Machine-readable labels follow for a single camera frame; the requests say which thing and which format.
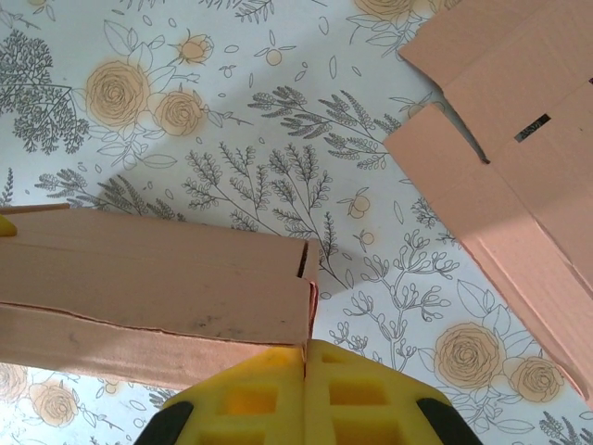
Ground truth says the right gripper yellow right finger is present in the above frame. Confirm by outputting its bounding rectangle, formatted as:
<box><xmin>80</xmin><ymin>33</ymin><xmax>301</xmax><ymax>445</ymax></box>
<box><xmin>305</xmin><ymin>339</ymin><xmax>483</xmax><ymax>445</ymax></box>

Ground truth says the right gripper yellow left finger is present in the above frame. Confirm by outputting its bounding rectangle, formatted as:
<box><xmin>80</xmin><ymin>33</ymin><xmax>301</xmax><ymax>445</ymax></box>
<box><xmin>137</xmin><ymin>346</ymin><xmax>308</xmax><ymax>445</ymax></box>

